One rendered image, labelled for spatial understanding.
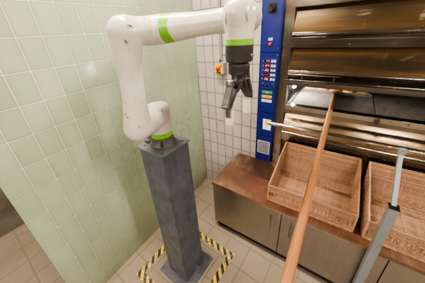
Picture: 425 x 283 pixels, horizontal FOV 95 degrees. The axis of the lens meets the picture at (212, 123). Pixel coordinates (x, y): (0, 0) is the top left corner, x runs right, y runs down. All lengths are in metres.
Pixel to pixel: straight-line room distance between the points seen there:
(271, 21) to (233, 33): 1.02
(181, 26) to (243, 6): 0.30
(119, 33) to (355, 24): 1.34
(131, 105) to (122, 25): 0.30
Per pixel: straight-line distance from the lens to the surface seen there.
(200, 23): 0.84
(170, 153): 1.09
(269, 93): 1.74
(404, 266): 1.69
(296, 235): 0.73
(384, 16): 1.62
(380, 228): 1.44
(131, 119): 0.92
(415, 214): 1.99
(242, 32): 0.66
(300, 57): 1.67
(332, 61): 1.64
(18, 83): 1.31
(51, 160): 1.43
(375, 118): 1.74
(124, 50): 0.83
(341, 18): 1.62
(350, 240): 1.62
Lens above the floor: 1.78
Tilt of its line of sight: 26 degrees down
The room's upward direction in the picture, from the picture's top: 4 degrees counter-clockwise
